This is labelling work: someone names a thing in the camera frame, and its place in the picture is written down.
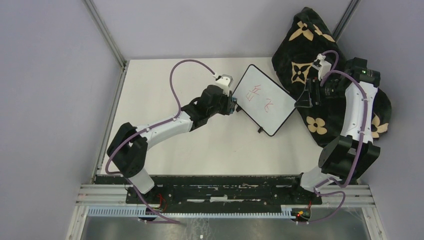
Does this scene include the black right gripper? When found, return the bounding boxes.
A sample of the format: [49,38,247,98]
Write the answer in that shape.
[294,76,347,107]

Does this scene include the blue black eraser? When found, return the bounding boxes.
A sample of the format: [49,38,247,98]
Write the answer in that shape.
[229,96,237,115]

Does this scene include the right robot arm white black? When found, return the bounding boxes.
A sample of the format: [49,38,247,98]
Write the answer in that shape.
[288,53,381,204]

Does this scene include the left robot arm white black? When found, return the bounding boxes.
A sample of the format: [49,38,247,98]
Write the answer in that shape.
[106,85,237,204]

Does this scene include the black blanket cream flowers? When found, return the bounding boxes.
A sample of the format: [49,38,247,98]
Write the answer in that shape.
[271,7,393,148]

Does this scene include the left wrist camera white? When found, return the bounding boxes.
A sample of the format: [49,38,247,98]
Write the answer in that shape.
[213,73,233,96]

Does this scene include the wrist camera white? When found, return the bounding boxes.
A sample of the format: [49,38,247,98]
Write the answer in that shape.
[213,73,233,96]
[311,53,332,81]

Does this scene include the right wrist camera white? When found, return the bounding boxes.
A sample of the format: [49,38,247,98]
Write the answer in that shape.
[311,53,332,81]

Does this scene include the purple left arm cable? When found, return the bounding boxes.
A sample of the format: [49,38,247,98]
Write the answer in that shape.
[104,59,220,225]

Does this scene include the white whiteboard black frame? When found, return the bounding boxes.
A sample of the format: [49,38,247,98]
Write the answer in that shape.
[233,64,295,137]

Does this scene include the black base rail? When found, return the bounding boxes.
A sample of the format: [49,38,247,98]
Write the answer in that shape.
[94,174,359,215]

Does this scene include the aluminium frame rails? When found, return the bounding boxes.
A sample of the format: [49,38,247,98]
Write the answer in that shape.
[65,0,388,240]

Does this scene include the light blue cable duct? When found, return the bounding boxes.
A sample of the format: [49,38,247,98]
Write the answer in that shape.
[86,206,294,219]

